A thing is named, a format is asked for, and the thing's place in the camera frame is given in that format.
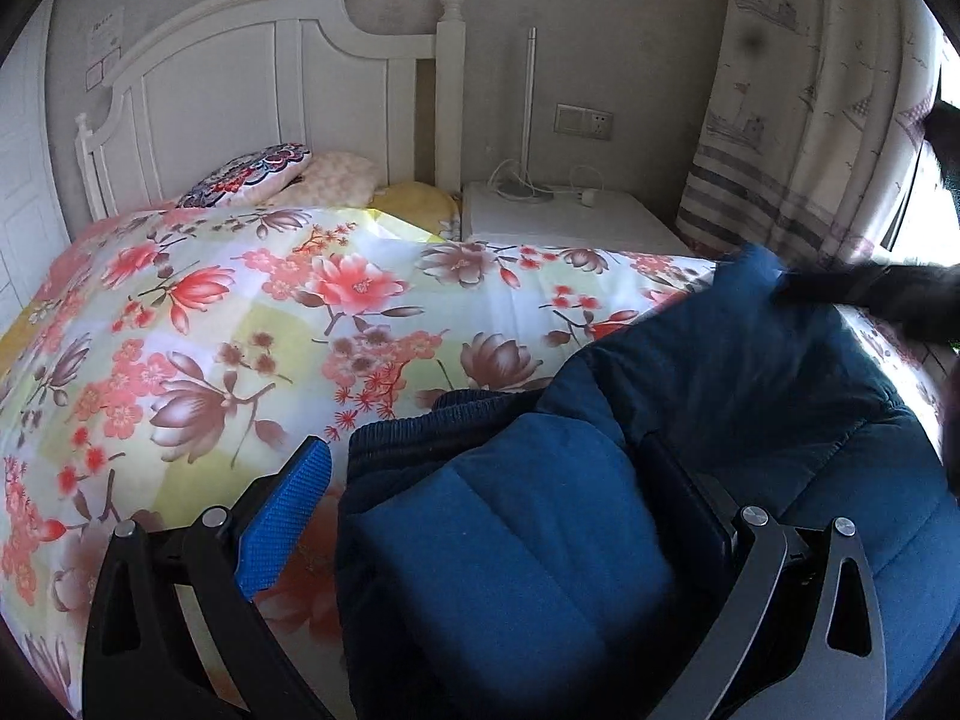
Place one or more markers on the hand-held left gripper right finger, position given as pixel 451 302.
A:
pixel 705 510

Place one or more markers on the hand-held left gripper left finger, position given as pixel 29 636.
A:
pixel 285 517

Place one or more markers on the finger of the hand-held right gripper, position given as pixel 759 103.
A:
pixel 877 289

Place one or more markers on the blue padded jacket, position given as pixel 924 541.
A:
pixel 525 540

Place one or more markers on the bright window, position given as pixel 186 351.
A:
pixel 922 210

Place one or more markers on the printed striped curtain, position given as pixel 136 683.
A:
pixel 787 90

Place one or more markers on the floral blanket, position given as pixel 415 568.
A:
pixel 225 330

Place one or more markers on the white nightstand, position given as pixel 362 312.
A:
pixel 570 221

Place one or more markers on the yellow pillow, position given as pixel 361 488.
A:
pixel 420 202

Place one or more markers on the pink pillow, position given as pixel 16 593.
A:
pixel 337 176

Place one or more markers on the dark patterned pillow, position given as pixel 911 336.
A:
pixel 240 172

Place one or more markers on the white desk lamp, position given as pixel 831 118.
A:
pixel 527 105

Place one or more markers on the white bed headboard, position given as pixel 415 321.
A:
pixel 225 90

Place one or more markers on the white wardrobe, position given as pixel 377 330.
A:
pixel 30 165

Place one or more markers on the wall socket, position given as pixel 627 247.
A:
pixel 583 121

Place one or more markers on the wall switch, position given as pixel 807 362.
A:
pixel 101 73

